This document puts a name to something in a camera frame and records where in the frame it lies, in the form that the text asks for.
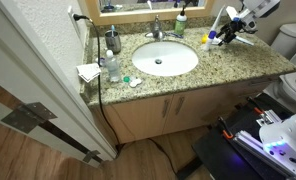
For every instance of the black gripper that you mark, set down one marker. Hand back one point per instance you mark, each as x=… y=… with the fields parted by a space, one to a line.
x=244 y=26

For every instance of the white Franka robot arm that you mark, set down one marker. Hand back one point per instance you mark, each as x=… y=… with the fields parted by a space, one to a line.
x=288 y=146

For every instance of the white bottle with blue cap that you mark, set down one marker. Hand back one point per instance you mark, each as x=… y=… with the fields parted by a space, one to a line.
x=208 y=43

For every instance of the green soap pump bottle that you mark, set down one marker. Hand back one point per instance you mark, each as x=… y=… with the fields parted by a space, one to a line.
x=180 y=22

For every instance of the clear plastic water bottle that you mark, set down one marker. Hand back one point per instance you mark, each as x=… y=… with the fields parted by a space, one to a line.
x=113 y=68

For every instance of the flat white printed box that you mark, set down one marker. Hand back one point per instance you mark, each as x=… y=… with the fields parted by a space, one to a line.
x=216 y=41

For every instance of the small yellow object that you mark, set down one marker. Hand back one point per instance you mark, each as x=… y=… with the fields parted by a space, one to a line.
x=204 y=38

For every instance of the blue razor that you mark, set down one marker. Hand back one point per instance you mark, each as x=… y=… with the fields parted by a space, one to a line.
x=174 y=34

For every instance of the white oval sink basin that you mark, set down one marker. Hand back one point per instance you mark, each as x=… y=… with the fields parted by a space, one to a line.
x=164 y=58

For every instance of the white toilet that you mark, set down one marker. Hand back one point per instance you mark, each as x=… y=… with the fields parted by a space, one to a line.
x=293 y=66

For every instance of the chrome faucet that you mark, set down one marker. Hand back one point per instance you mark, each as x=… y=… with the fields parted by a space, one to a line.
x=156 y=28

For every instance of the black orange clamp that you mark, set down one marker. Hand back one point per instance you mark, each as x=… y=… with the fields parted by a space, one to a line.
x=256 y=108
x=225 y=130

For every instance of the wood framed mirror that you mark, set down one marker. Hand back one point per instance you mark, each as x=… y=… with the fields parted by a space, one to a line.
x=144 y=18

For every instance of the green white contact lens case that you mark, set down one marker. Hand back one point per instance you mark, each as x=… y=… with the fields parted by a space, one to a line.
x=133 y=81

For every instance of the metal cup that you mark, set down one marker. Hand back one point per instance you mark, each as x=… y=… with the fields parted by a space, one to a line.
x=113 y=42

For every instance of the blue toothbrush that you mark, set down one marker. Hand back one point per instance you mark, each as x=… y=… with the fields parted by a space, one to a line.
x=112 y=30

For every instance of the wooden vanity cabinet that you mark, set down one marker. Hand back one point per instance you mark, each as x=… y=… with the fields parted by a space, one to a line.
x=144 y=116

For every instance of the black robot cart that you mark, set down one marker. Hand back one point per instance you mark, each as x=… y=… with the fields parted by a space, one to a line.
x=218 y=153

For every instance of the white folded paper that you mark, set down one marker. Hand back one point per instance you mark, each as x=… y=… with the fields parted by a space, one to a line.
x=88 y=71

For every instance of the small metal door hinge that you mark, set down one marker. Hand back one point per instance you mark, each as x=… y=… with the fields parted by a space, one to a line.
x=92 y=156

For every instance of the white door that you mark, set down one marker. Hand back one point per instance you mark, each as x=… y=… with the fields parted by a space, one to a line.
x=38 y=60

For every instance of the large metal door hinge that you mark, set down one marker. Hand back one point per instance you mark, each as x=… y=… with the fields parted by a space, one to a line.
x=28 y=116

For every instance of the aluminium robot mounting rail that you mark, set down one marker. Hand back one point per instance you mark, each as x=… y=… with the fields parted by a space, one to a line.
x=254 y=146

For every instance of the white wall outlet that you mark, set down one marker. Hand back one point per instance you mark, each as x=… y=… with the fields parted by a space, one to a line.
x=73 y=18

